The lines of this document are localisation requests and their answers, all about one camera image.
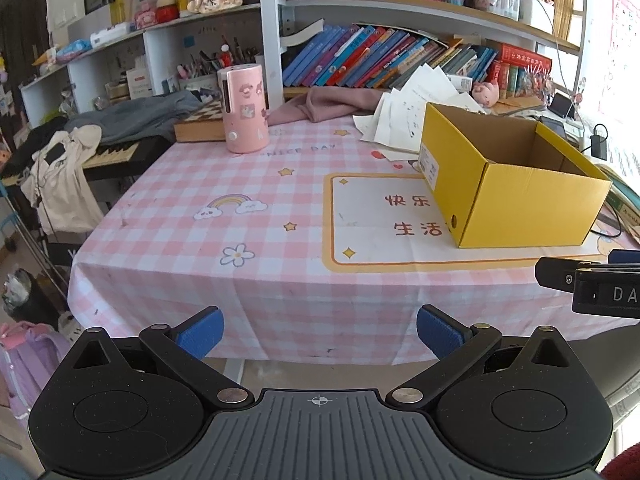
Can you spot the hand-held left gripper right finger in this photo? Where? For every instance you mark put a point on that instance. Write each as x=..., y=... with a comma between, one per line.
x=440, y=332

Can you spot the white carton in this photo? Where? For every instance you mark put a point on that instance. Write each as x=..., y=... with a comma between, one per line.
x=140, y=80

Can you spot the red thick book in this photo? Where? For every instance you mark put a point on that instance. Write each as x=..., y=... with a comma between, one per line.
x=525, y=57

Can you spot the pink cylindrical container with stickers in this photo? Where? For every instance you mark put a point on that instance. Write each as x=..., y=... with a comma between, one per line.
x=245, y=125

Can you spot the pink cloth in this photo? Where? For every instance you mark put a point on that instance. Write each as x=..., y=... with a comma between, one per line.
x=330, y=102

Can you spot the black smartphone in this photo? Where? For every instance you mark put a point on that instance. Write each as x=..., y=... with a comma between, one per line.
x=552, y=127

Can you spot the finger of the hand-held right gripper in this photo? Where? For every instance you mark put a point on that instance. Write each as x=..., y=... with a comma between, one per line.
x=625, y=256
x=555, y=274

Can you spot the white garment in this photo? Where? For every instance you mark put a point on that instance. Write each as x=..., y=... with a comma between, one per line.
x=65, y=195

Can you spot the grey clothing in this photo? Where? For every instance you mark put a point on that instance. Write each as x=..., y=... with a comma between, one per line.
x=135, y=117

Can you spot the purple backpack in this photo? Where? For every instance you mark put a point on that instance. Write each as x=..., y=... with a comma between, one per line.
x=30, y=360

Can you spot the pink tin box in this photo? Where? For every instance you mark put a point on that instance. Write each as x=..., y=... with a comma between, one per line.
x=145, y=19

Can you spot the black piano keyboard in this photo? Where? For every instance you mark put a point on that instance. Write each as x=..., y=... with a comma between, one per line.
x=115, y=152

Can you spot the row of colourful books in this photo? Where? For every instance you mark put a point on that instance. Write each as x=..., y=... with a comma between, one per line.
x=340, y=60

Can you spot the red fuzzy clothing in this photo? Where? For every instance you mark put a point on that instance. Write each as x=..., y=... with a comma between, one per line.
x=622, y=467

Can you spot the pile of white paper sheets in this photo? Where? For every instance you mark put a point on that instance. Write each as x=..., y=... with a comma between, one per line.
x=395, y=120

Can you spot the white shelf unit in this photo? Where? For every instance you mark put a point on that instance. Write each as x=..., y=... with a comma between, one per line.
x=270, y=60

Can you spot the blue and pink tissue pack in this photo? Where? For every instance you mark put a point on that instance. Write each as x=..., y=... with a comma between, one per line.
x=74, y=51

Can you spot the pink pig plush toy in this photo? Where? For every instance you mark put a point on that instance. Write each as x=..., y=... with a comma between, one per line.
x=486, y=92

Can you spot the small black screen device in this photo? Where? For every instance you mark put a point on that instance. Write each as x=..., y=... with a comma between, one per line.
x=562, y=106

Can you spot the red and white jar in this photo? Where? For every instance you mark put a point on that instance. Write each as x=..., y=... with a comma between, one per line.
x=167, y=10

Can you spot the yellow cardboard box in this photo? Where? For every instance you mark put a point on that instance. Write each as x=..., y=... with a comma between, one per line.
x=530, y=205

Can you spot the long white box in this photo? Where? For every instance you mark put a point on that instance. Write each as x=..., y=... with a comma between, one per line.
x=110, y=36

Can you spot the wall poster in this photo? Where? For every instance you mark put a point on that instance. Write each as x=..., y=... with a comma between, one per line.
x=622, y=60

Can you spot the pen holder with pens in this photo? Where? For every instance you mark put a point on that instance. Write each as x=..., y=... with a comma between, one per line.
x=200, y=77

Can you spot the green book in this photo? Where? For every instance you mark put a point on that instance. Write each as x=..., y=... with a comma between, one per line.
x=627, y=205

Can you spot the black power adapter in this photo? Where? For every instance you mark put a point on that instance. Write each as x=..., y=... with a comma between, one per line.
x=599, y=146

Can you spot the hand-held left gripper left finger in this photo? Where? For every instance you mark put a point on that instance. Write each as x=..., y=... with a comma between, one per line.
x=202, y=332

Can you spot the white storage box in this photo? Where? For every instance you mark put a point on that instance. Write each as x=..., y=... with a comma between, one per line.
x=535, y=15

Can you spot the wooden chessboard box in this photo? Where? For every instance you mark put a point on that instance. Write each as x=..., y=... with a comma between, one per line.
x=200, y=132

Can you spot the row of tan books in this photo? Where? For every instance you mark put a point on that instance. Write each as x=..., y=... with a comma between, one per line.
x=567, y=5

